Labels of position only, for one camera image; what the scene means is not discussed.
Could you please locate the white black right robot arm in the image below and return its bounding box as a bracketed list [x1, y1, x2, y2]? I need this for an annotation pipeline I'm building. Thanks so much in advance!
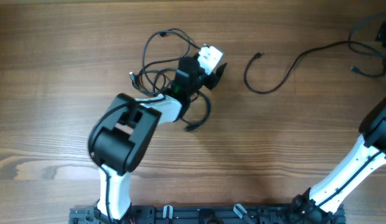
[289, 97, 386, 223]

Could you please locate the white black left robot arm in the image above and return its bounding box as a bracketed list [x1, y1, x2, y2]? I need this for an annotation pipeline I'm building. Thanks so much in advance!
[87, 57, 226, 223]

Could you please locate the thin black micro usb cable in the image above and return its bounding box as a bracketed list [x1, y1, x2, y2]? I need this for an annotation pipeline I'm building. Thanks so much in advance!
[243, 40, 386, 95]

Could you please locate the black left camera cable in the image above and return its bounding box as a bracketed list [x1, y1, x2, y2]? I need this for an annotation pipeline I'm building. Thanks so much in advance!
[87, 95, 166, 224]

